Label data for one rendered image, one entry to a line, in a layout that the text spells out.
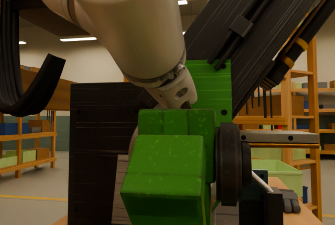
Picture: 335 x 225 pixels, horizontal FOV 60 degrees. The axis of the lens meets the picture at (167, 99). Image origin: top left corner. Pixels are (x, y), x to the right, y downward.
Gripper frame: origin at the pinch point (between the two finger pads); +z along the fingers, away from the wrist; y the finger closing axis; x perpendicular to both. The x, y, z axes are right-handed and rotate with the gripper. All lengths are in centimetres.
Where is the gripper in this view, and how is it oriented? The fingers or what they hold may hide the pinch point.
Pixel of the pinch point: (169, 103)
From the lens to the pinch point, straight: 50.6
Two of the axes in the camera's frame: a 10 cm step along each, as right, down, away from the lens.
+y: -6.6, -6.6, 3.6
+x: -7.4, 6.6, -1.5
